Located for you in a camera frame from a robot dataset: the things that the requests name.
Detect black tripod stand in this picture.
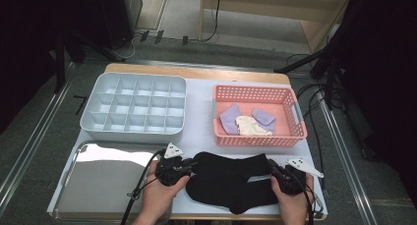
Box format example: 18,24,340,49
273,37,350,111
53,28,127,94

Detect dark curtain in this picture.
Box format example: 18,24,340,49
340,0,417,209
0,0,109,136

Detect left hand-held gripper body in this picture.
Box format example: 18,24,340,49
154,141,194,188

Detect wooden shelf unit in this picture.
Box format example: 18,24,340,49
199,0,354,55

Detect person's right hand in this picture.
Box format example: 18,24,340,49
270,173,316,225

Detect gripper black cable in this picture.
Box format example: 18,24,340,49
121,148,166,225
294,172,326,225

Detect purple sock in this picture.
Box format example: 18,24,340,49
219,103,242,136
251,107,276,135

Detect cream sock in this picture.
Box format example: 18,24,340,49
235,115,273,137

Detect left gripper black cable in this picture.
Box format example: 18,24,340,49
121,148,166,225

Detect white floor cable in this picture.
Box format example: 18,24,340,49
111,33,143,62

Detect black cabinet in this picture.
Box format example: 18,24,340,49
97,0,145,51

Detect black hanging cable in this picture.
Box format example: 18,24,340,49
201,0,223,43

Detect black floor cables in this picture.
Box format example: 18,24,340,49
286,52,345,191

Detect black sock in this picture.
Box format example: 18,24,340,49
185,177,279,215
191,151,274,199

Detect metal floor rail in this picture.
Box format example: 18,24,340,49
82,56,291,74
319,90,380,225
0,62,78,216

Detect white divided storage box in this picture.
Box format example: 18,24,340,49
79,72,189,144

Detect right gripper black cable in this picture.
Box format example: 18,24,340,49
294,172,326,225

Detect pink perforated plastic basket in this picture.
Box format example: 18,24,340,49
211,84,309,148

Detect person's left hand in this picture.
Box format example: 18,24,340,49
132,160,191,225

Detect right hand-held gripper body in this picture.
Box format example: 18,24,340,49
270,157,325,197

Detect silver metal tray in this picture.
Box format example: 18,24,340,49
52,140,178,223

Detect wooden table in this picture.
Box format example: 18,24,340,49
47,62,328,222

